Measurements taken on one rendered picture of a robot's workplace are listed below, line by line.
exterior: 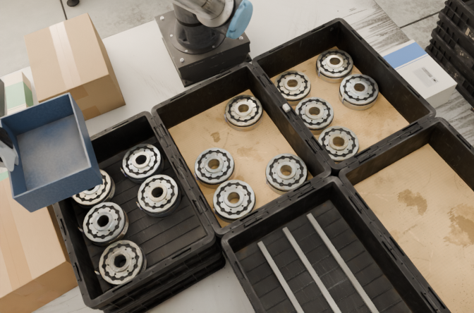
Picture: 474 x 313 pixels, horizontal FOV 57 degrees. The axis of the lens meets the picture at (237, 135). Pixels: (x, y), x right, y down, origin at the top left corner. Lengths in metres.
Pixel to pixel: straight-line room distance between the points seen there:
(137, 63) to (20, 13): 1.74
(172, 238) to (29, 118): 0.42
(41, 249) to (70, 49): 0.64
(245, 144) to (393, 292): 0.50
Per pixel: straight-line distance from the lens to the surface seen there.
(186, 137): 1.19
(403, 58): 1.42
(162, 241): 1.08
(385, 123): 1.21
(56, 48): 1.51
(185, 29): 1.39
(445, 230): 1.11
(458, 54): 2.04
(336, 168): 1.01
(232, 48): 1.41
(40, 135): 1.03
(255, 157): 1.13
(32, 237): 1.18
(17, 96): 1.59
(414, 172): 1.15
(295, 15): 1.64
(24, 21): 3.15
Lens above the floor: 1.82
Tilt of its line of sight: 58 degrees down
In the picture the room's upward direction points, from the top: 11 degrees counter-clockwise
